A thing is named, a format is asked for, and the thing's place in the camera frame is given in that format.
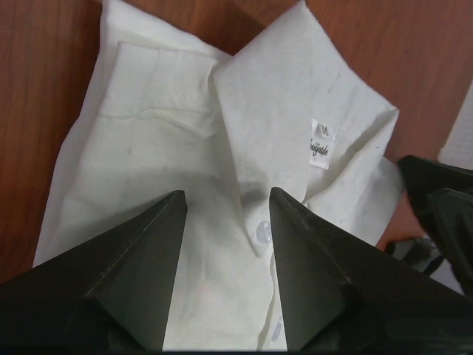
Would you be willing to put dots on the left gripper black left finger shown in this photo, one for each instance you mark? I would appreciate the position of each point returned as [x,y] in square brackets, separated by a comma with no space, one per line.
[111,293]

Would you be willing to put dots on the white long sleeve shirt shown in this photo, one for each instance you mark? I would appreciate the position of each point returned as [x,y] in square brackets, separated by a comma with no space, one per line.
[165,111]

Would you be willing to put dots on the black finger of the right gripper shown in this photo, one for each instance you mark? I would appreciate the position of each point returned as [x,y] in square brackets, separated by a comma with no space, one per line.
[441,198]

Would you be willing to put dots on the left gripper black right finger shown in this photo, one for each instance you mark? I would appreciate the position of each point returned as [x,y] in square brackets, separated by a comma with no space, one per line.
[339,293]

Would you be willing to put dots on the white plastic basket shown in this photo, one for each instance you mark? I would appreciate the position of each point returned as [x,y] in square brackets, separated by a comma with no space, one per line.
[458,148]

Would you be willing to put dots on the dark striped folded shirt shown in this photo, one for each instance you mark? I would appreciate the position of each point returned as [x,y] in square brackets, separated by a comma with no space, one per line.
[419,253]

